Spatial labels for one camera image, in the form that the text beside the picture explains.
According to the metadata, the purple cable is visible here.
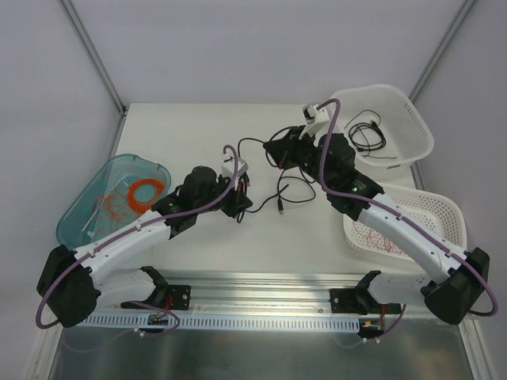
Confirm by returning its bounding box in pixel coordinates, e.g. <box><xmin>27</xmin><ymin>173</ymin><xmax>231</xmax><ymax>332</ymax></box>
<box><xmin>314</xmin><ymin>98</ymin><xmax>500</xmax><ymax>317</ymax></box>
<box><xmin>35</xmin><ymin>145</ymin><xmax>241</xmax><ymax>329</ymax></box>

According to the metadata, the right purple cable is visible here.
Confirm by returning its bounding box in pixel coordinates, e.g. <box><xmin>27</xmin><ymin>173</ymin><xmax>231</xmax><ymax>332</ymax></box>
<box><xmin>314</xmin><ymin>98</ymin><xmax>500</xmax><ymax>317</ymax></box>

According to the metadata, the thin pink wire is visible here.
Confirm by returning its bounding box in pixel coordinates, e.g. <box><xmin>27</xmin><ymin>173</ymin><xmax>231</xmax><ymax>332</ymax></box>
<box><xmin>350</xmin><ymin>221</ymin><xmax>405</xmax><ymax>257</ymax></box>

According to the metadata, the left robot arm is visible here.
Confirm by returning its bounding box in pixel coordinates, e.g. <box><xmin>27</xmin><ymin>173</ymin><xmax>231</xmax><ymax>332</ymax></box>
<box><xmin>36</xmin><ymin>165</ymin><xmax>252</xmax><ymax>329</ymax></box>

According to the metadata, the frame post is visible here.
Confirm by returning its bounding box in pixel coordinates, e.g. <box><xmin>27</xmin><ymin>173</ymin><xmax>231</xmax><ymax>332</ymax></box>
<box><xmin>409</xmin><ymin>0</ymin><xmax>480</xmax><ymax>104</ymax></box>
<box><xmin>59</xmin><ymin>0</ymin><xmax>128</xmax><ymax>116</ymax></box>

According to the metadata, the deep white plastic tub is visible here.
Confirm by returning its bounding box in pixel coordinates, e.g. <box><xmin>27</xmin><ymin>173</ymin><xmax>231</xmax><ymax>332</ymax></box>
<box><xmin>332</xmin><ymin>84</ymin><xmax>434</xmax><ymax>180</ymax></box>

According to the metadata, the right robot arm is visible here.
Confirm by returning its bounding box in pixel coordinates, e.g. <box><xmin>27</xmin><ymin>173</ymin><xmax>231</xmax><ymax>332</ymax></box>
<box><xmin>263</xmin><ymin>127</ymin><xmax>498</xmax><ymax>325</ymax></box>

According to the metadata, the right frame post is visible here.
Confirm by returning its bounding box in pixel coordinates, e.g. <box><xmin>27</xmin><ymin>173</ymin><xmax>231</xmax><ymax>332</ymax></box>
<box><xmin>409</xmin><ymin>0</ymin><xmax>480</xmax><ymax>104</ymax></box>

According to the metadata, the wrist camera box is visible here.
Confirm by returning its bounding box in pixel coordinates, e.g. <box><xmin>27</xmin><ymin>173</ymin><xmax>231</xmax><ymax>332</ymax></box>
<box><xmin>299</xmin><ymin>104</ymin><xmax>330</xmax><ymax>140</ymax></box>
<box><xmin>221</xmin><ymin>156</ymin><xmax>249</xmax><ymax>188</ymax></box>

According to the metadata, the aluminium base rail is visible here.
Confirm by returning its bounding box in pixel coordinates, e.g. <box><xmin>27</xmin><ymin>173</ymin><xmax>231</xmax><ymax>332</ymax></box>
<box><xmin>94</xmin><ymin>268</ymin><xmax>436</xmax><ymax>317</ymax></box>

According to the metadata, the teal transparent plastic tray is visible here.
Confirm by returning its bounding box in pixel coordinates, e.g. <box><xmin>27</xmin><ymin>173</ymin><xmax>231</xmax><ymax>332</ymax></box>
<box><xmin>56</xmin><ymin>154</ymin><xmax>171</xmax><ymax>249</ymax></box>

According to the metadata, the left frame post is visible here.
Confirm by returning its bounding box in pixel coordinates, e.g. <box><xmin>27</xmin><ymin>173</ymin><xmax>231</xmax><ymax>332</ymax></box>
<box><xmin>59</xmin><ymin>0</ymin><xmax>128</xmax><ymax>116</ymax></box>

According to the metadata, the perforated white plastic basket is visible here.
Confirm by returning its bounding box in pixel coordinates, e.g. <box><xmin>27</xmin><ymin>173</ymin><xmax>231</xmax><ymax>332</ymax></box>
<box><xmin>343</xmin><ymin>184</ymin><xmax>467</xmax><ymax>261</ymax></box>

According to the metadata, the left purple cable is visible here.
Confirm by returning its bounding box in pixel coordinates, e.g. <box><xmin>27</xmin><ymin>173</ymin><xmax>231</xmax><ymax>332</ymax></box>
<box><xmin>35</xmin><ymin>145</ymin><xmax>241</xmax><ymax>329</ymax></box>

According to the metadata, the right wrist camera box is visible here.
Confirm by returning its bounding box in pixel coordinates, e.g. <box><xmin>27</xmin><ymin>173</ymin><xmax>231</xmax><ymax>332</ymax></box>
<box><xmin>299</xmin><ymin>104</ymin><xmax>330</xmax><ymax>140</ymax></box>

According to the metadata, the white slotted cable duct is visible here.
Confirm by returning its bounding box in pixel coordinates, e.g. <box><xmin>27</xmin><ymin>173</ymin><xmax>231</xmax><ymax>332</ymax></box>
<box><xmin>79</xmin><ymin>312</ymin><xmax>360</xmax><ymax>333</ymax></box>

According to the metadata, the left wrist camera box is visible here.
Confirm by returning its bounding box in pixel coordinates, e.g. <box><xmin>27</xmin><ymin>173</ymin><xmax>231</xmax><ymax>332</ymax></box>
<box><xmin>221</xmin><ymin>156</ymin><xmax>249</xmax><ymax>188</ymax></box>

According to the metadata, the black usb cable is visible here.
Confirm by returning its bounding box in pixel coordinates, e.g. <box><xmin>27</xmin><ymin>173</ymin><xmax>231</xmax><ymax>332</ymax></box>
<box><xmin>349</xmin><ymin>118</ymin><xmax>387</xmax><ymax>154</ymax></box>

